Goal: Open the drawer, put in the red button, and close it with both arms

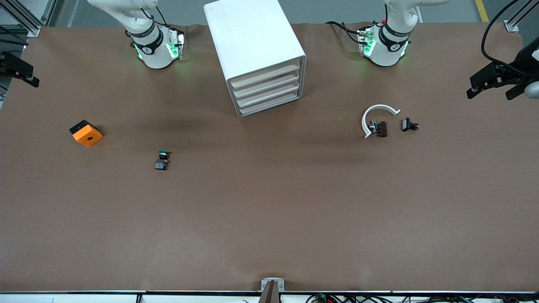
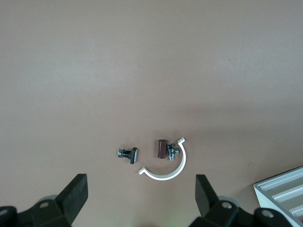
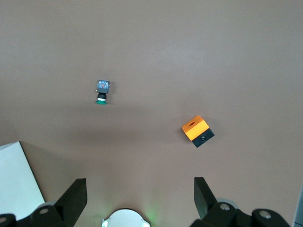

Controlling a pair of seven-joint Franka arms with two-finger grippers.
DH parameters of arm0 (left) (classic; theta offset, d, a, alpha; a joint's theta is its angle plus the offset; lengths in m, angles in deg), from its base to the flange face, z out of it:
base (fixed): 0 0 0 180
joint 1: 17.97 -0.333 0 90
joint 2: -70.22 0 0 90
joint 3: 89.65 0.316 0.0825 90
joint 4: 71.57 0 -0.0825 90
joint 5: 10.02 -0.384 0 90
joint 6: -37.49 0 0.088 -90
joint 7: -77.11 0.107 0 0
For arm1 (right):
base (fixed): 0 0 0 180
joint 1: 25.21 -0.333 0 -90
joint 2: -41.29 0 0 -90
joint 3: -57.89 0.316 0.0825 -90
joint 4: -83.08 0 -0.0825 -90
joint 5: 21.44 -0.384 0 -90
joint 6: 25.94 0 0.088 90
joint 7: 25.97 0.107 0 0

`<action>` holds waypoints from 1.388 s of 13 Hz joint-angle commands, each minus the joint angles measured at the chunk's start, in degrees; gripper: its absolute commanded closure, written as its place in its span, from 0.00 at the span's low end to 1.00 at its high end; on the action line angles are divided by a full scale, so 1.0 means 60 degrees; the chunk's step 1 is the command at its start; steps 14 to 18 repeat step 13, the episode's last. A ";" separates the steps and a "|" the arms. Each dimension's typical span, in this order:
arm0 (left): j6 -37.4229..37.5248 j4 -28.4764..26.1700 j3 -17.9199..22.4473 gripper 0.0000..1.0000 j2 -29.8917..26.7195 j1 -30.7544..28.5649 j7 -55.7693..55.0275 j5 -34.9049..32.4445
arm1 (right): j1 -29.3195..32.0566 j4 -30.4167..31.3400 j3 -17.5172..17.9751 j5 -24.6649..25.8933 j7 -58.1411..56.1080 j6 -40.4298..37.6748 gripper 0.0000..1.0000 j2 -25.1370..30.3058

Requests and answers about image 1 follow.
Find aluminium frame profile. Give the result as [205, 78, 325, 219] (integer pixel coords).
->
[0, 0, 57, 37]
[504, 0, 539, 33]

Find brown cylinder with chrome fitting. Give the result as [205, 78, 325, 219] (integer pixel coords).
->
[368, 120, 388, 138]

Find green push button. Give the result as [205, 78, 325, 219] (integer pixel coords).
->
[155, 150, 171, 171]

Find brown post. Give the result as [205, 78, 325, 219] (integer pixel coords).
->
[258, 281, 280, 303]

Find black right arm base cable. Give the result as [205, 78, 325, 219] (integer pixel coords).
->
[139, 5, 188, 43]

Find white plastic drawer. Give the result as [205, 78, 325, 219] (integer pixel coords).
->
[236, 83, 302, 108]
[233, 72, 301, 99]
[238, 93, 302, 117]
[230, 61, 301, 90]

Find black arm base cable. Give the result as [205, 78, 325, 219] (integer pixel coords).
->
[325, 21, 365, 47]
[139, 5, 188, 43]

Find white drawer cabinet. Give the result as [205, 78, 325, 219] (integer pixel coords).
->
[203, 0, 307, 118]

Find white curved ring piece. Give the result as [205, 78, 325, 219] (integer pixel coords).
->
[361, 104, 402, 139]

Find white table edge rail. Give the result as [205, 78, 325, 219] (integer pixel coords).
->
[0, 290, 539, 303]

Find black left arm base cable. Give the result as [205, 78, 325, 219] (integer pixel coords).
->
[325, 21, 365, 47]

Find grey metal bracket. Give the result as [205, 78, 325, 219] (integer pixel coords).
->
[260, 278, 286, 293]

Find brown table cover mat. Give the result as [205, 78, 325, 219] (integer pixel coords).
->
[0, 22, 539, 293]

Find orange button enclosure box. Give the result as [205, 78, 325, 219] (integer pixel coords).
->
[69, 120, 104, 148]

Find tangled black cables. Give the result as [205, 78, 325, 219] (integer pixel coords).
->
[305, 293, 539, 303]

